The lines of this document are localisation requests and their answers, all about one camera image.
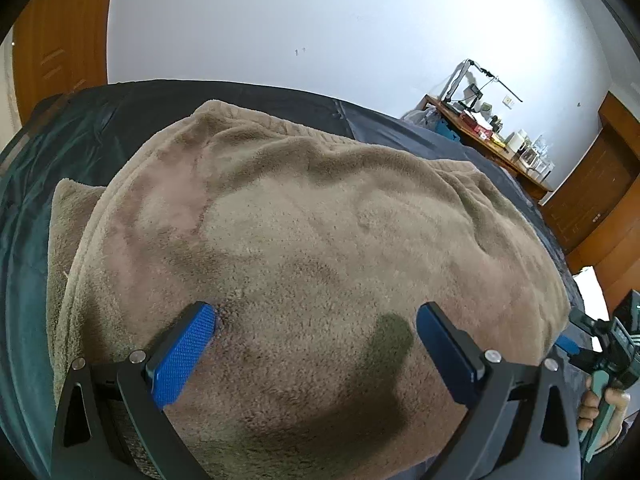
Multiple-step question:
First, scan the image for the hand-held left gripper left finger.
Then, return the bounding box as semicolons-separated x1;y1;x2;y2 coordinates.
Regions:
50;301;217;480

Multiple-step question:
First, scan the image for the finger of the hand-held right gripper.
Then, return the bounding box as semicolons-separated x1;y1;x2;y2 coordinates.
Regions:
555;334;582;357
570;306;609;334

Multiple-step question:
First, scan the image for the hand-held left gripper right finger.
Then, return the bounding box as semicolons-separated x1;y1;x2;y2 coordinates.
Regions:
416;301;584;480

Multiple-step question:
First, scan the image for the tan fleece garment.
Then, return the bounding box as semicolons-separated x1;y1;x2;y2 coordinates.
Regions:
45;99;574;480

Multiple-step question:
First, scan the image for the person's right hand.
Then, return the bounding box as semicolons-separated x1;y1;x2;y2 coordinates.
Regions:
576;387;630;449

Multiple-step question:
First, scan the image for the white cloth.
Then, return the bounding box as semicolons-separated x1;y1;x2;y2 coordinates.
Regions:
572;266;609;322

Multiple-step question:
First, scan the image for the wooden wardrobe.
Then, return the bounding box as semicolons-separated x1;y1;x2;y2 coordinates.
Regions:
542;91;640;311

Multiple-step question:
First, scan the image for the wooden desk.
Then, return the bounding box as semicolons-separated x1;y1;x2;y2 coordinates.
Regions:
417;94;556;202

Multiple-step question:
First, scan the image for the group of glass jars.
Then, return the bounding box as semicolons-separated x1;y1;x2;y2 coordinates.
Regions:
520;135;556;172

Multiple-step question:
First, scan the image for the dark green bed cover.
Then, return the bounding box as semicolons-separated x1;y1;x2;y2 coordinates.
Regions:
0;94;117;467

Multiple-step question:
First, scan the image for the white container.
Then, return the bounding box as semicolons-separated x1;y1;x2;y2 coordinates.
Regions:
505;130;531;154

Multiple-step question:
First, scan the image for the red box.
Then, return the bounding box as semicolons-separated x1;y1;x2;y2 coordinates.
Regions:
460;112;494;137

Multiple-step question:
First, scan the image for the white plastic bag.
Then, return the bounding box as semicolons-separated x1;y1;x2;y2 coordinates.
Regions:
402;107;441;129

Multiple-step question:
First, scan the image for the dark grey bed sheet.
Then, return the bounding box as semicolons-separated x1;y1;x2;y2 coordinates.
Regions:
90;79;587;313

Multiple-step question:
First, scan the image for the wooden door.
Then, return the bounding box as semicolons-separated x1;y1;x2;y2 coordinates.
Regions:
12;0;119;124

